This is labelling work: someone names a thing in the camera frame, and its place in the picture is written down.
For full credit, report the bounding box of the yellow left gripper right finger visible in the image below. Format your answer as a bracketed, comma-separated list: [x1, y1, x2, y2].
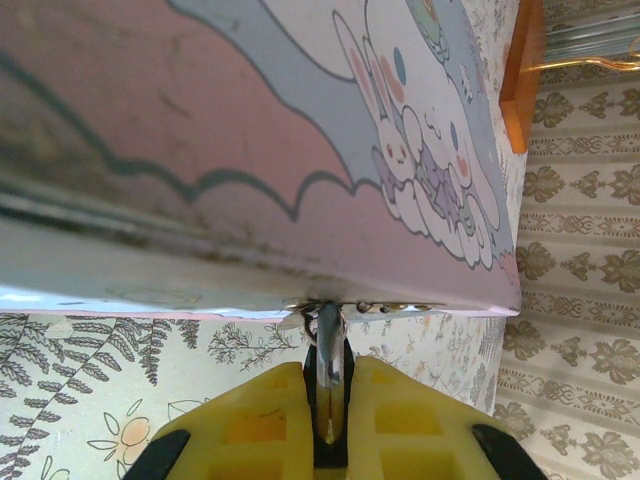
[344, 355, 507, 480]

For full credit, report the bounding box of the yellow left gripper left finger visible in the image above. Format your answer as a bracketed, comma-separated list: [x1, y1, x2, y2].
[124, 361, 317, 480]

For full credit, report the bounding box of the metal spoon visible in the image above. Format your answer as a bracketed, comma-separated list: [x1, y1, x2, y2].
[298, 301, 359, 469]

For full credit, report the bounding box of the pastel cartoon tin box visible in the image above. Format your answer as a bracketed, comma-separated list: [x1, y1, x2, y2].
[0, 0, 526, 322]

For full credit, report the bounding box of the orange wooden stand base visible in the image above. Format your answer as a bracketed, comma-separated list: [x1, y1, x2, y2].
[498, 0, 547, 154]

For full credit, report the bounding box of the gold wire glass holder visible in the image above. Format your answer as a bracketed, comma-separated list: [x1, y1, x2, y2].
[522, 53, 640, 74]

